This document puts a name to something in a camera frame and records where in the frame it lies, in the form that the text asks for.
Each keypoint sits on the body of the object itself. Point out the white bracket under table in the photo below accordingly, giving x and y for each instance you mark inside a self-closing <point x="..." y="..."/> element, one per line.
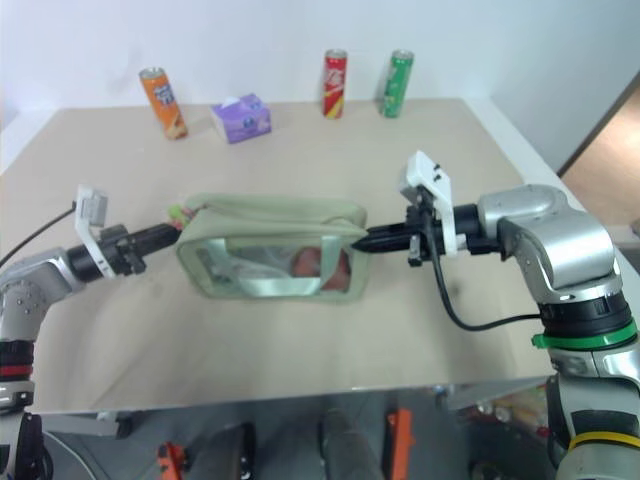
<point x="115" y="422"/>

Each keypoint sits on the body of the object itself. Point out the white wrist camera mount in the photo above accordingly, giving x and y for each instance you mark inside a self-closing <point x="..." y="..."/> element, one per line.
<point x="90" y="207"/>
<point x="430" y="175"/>

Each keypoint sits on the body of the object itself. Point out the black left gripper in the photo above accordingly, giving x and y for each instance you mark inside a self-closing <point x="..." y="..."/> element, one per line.
<point x="120" y="250"/>

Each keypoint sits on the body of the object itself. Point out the green soda can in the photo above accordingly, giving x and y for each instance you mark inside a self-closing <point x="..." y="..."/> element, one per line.
<point x="395" y="85"/>

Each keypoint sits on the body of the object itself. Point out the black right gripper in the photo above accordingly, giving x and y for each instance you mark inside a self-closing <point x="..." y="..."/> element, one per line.
<point x="422" y="225"/>

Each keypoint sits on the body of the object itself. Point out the colourful items pile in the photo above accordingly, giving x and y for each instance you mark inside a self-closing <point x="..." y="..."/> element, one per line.
<point x="510" y="407"/>

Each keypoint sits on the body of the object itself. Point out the tall orange bracket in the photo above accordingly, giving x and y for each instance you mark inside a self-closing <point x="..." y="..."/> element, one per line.
<point x="401" y="440"/>

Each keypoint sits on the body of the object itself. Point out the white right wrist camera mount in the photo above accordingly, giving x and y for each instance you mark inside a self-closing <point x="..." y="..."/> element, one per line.
<point x="430" y="175"/>

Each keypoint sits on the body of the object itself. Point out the green clear-window zip pouch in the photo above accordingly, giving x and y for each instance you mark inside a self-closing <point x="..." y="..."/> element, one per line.
<point x="310" y="220"/>

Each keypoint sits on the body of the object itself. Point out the orange soda can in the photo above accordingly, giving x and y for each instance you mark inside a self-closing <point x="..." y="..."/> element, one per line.
<point x="165" y="100"/>

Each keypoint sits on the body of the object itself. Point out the brown wooden door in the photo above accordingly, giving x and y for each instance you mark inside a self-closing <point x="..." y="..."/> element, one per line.
<point x="610" y="140"/>

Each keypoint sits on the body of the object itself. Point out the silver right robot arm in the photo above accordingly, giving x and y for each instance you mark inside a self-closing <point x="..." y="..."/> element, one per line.
<point x="565" y="250"/>

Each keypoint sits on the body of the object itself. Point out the red cola can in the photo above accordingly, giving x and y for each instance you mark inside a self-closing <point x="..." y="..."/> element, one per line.
<point x="334" y="85"/>

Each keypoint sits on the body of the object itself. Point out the purple tissue box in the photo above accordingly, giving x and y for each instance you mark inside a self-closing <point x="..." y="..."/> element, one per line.
<point x="242" y="120"/>

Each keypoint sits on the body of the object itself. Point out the small orange bracket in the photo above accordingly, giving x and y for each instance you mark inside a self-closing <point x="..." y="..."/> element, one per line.
<point x="172" y="460"/>

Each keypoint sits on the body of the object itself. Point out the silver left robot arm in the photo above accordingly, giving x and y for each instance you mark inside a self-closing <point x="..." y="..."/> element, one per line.
<point x="30" y="280"/>

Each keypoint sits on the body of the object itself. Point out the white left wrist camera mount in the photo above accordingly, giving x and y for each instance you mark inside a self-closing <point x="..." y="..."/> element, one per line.
<point x="90" y="207"/>

